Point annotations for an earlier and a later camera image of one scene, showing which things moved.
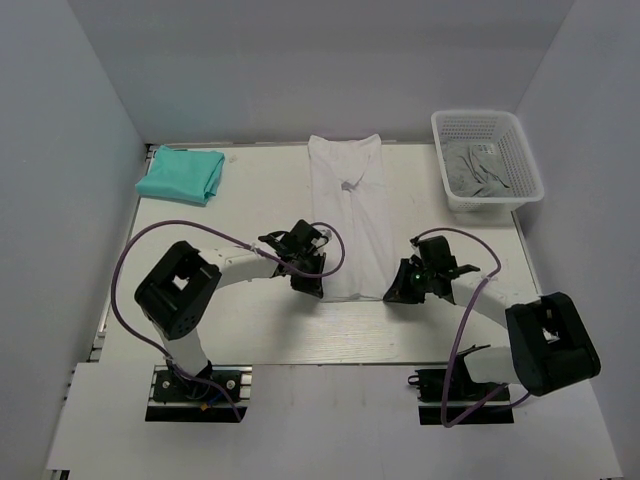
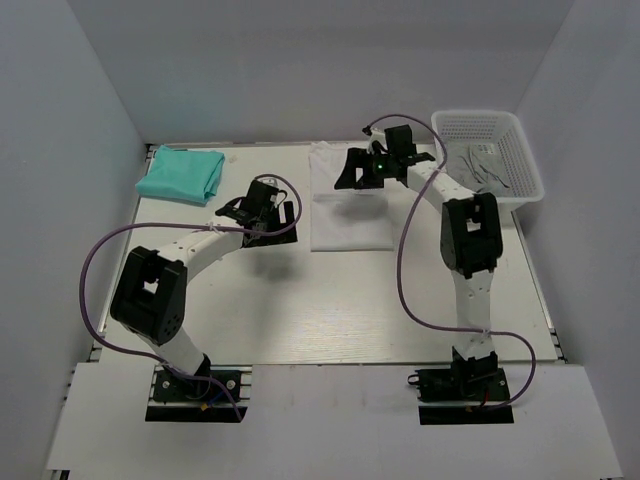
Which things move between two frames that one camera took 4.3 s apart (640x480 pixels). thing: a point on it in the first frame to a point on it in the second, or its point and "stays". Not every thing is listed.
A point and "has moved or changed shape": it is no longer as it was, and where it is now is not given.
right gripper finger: (400, 287) to (356, 159)
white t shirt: (349, 190) has moved or changed shape
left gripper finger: (299, 282) to (289, 212)
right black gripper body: (421, 274) to (382, 164)
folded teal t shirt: (182, 175) stays
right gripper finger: (411, 292) to (372, 179)
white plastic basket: (487, 162) stays
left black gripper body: (306, 254) to (271, 220)
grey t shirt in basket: (475, 169) stays
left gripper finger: (310, 264) to (255, 240)
